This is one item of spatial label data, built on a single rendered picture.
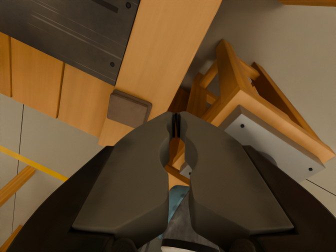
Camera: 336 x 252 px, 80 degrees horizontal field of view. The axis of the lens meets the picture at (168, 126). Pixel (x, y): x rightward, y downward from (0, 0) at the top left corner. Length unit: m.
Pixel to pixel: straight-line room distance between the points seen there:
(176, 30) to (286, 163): 0.42
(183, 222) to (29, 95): 0.53
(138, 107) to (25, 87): 0.34
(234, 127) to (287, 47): 0.98
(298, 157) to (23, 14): 0.71
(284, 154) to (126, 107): 0.41
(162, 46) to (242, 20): 0.94
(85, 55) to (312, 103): 1.40
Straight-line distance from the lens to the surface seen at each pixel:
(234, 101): 0.53
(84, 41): 0.51
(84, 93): 0.58
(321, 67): 1.53
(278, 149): 0.57
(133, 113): 0.49
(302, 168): 0.64
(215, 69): 1.14
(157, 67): 0.46
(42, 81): 0.64
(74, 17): 0.51
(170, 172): 0.78
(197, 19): 0.43
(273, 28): 1.39
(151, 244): 0.97
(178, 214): 0.43
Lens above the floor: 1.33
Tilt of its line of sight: 57 degrees down
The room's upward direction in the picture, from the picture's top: 161 degrees counter-clockwise
